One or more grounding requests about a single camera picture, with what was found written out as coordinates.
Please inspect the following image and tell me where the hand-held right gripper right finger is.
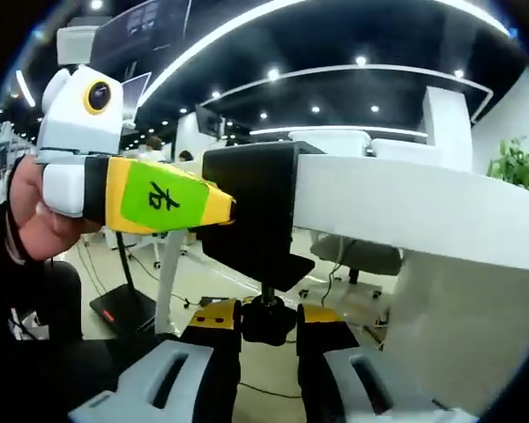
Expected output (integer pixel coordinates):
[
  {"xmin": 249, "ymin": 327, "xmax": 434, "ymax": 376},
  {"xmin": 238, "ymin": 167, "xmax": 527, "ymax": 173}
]
[{"xmin": 295, "ymin": 302, "xmax": 468, "ymax": 423}]

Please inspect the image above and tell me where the person's left hand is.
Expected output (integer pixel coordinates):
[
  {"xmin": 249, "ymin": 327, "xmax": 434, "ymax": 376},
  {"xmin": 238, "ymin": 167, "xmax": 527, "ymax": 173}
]
[{"xmin": 8, "ymin": 153, "xmax": 105, "ymax": 264}]

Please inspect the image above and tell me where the person's black printed shirt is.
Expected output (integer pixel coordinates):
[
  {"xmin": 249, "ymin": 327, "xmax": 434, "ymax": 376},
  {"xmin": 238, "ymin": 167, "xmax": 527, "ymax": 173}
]
[{"xmin": 6, "ymin": 303, "xmax": 52, "ymax": 343}]

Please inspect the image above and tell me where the white desk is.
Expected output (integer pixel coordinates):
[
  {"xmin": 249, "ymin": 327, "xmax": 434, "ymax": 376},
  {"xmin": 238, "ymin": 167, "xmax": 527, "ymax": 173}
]
[{"xmin": 153, "ymin": 152, "xmax": 529, "ymax": 397}]

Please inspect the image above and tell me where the white display kiosk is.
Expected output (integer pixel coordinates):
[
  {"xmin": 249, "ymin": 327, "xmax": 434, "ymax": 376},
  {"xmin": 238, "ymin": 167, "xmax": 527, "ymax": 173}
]
[{"xmin": 175, "ymin": 103, "xmax": 225, "ymax": 162}]

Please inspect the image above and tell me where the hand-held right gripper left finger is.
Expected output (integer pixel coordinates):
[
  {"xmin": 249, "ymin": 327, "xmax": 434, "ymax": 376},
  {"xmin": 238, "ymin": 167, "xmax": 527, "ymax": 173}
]
[{"xmin": 68, "ymin": 298, "xmax": 242, "ymax": 423}]

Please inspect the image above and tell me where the black clamp fixed fixture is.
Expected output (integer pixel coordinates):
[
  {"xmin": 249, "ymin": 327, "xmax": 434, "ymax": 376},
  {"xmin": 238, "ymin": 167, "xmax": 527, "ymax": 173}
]
[{"xmin": 200, "ymin": 140, "xmax": 328, "ymax": 293}]

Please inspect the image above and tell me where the white ceiling air conditioner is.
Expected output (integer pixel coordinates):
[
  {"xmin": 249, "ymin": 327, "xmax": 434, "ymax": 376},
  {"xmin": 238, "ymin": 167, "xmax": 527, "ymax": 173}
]
[{"xmin": 56, "ymin": 26, "xmax": 101, "ymax": 66}]

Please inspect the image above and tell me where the silver laptop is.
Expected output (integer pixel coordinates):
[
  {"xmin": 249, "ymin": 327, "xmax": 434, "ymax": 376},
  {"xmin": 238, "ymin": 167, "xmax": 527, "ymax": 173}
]
[{"xmin": 120, "ymin": 72, "xmax": 153, "ymax": 122}]

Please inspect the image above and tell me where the large dark hanging screen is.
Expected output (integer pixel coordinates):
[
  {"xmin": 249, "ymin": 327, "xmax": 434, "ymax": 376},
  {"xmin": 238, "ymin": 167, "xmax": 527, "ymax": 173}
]
[{"xmin": 94, "ymin": 0, "xmax": 193, "ymax": 58}]

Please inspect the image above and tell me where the green potted plant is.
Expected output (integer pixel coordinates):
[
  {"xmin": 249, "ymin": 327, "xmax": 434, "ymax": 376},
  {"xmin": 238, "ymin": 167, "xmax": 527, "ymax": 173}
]
[{"xmin": 486, "ymin": 137, "xmax": 529, "ymax": 198}]

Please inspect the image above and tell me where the curved ceiling light strip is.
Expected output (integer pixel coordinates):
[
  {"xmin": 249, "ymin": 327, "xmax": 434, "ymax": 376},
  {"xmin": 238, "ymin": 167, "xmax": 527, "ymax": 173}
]
[{"xmin": 134, "ymin": 0, "xmax": 510, "ymax": 115}]

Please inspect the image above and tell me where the grey office chair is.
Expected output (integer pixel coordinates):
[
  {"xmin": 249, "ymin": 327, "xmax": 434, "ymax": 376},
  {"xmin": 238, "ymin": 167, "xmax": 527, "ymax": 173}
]
[{"xmin": 310, "ymin": 233, "xmax": 403, "ymax": 301}]

